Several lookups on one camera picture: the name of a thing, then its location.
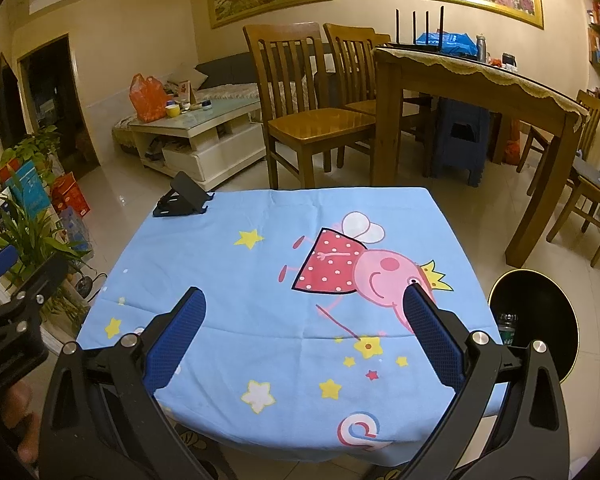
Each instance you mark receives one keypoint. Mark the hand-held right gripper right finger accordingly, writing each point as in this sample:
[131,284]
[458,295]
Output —
[432,335]

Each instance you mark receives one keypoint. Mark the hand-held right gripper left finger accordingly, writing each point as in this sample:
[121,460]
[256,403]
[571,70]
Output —
[177,340]

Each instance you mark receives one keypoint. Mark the black bin with gold rim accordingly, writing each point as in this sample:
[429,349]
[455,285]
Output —
[544,300]

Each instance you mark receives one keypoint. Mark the person's left hand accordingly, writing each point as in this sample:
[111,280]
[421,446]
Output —
[21,420]

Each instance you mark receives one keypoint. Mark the green potted plant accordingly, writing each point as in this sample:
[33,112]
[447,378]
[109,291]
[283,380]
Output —
[30,230]

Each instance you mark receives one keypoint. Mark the blue box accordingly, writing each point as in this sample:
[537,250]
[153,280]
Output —
[30,190]

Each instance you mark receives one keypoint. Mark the red box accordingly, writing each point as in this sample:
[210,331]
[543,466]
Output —
[72,197]

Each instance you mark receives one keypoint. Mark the blue cartoon printed tablecloth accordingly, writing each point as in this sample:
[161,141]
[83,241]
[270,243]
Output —
[280,310]

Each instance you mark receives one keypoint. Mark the black phone stand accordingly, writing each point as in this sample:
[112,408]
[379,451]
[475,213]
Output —
[180,195]

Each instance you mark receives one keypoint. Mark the black television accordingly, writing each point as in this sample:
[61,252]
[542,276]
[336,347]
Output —
[10,100]

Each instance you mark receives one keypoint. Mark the blue plastic stool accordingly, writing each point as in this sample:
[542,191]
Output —
[459,145]

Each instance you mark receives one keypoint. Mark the wooden dining table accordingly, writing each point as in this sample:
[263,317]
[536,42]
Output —
[544,170]

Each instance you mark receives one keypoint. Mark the red bag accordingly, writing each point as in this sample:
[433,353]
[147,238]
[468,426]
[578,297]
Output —
[512,147]

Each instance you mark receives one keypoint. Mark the white glass-top coffee table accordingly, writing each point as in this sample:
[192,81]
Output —
[200,130]

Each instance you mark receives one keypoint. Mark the wooden chair with cushion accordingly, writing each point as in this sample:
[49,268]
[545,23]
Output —
[589,185]

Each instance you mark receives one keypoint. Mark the orange plastic bag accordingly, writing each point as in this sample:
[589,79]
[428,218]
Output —
[150,100]

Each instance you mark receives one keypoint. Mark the yellow cup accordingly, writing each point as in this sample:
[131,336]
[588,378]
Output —
[172,111]

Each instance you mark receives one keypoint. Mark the wooden slat-back chair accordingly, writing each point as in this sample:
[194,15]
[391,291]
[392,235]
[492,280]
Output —
[305,125]
[360,60]

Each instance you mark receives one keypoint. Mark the beige lace table cover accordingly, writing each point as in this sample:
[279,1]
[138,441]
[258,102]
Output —
[529,90]

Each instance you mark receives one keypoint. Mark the small wooden chair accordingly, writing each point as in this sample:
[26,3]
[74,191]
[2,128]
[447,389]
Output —
[587,110]

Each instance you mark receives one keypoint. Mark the dark sofa cushion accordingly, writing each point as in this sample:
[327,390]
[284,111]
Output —
[225,70]

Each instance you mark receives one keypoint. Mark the grey water bottle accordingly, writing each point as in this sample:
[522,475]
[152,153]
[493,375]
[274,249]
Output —
[481,50]

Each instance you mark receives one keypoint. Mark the black router with antennas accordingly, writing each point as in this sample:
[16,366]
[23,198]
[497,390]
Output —
[419,45]

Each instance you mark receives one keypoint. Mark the blue plastic bag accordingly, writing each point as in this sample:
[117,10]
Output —
[444,42]

